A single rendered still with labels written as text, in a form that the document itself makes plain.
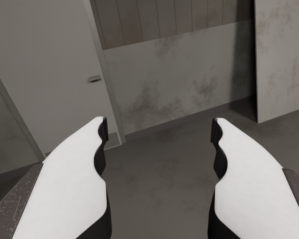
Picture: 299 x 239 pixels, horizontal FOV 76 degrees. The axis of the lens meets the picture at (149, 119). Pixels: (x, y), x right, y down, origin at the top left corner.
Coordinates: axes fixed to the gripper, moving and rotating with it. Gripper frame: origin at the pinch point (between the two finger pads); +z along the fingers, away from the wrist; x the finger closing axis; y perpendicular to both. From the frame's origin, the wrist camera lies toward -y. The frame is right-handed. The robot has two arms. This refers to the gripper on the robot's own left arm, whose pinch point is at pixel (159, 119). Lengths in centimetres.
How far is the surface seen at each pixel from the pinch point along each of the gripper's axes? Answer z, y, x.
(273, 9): 262, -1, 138
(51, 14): 196, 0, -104
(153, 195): 118, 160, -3
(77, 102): 194, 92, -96
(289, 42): 264, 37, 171
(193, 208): 101, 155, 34
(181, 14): 251, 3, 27
